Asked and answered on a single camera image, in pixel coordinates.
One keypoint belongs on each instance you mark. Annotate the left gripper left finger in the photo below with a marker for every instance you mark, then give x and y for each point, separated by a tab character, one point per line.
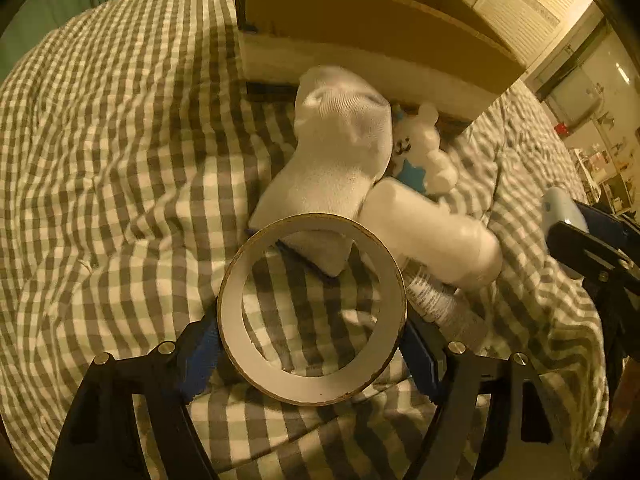
99	438

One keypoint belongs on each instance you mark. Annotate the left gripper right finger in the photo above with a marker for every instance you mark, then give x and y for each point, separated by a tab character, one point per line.
521	439

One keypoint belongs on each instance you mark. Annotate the grey checked bed cover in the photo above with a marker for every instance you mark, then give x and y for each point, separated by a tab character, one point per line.
131	158

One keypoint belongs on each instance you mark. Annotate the white bear figurine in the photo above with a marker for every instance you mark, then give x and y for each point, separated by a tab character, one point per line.
417	159

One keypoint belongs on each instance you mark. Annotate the brown cardboard box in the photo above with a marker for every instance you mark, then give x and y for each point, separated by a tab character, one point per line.
411	51

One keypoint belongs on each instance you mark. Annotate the white sock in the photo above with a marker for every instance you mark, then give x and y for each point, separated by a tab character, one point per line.
343	128

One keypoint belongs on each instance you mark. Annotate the white louvred wardrobe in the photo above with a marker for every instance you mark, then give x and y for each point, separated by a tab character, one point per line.
525	0

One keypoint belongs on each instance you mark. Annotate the white handheld electric device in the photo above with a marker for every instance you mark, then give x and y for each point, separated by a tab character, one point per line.
456	249

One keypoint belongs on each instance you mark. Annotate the clear spray bottle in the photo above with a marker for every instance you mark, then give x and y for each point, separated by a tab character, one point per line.
444	305

